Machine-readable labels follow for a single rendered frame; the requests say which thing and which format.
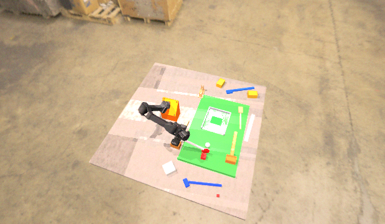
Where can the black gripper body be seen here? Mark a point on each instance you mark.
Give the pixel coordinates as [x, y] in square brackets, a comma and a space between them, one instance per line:
[176, 141]

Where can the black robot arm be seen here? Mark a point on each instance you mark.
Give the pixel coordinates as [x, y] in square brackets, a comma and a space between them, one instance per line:
[169, 126]

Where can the white cube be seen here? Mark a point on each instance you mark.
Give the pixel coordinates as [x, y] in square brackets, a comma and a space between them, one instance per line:
[169, 168]

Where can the green flat mat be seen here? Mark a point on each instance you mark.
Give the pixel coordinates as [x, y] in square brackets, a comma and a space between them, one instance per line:
[220, 145]

